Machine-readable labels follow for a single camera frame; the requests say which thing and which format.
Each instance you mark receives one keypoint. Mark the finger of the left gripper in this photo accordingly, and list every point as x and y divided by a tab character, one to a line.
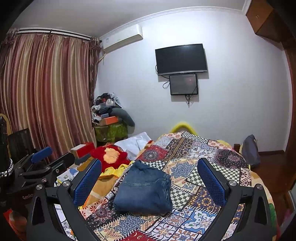
36	157
60	165

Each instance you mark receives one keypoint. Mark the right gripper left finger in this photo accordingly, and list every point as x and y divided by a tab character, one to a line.
72	194

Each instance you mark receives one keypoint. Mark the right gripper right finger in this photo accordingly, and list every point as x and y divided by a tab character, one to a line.
223	194

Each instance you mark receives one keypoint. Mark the blue denim jacket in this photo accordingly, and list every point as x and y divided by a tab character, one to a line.
144	190

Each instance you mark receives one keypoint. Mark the black chair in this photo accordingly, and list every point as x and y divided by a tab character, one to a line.
20	144

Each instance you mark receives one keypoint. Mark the red and white box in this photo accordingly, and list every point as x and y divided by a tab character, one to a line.
82	149

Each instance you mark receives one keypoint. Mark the dark blue bag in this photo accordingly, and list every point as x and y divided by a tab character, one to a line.
250	151

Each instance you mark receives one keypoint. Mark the yellow garment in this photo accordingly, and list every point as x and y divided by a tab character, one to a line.
112	172

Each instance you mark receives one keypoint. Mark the red plush toy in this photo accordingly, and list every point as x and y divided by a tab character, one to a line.
110	156

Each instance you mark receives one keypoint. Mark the patchwork patterned bedspread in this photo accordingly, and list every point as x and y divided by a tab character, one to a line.
193	211

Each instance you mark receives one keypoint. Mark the green patterned storage box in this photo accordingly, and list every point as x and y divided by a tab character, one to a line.
111	133

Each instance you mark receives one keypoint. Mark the orange shoe box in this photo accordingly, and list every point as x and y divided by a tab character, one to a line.
108	121

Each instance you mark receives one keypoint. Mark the striped maroon curtain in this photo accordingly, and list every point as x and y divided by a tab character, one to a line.
47	86

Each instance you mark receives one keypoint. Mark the clutter pile on box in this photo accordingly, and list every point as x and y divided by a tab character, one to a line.
104	104

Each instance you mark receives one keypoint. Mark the white cloth on bed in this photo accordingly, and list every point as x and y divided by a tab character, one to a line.
133	145

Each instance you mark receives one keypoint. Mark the yellow headboard cushion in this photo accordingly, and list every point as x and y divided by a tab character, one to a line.
183	126

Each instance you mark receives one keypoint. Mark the grey pillow on pile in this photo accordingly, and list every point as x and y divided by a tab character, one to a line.
121	113

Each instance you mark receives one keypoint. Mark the white air conditioner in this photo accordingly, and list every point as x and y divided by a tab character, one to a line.
122	38

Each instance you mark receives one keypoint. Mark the brown wooden wardrobe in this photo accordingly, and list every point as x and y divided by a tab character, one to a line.
274	73

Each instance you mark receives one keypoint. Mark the small wall monitor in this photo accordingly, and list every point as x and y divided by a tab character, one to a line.
183	84

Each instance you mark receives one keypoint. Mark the black wall television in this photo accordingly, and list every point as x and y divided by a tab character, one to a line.
181	59

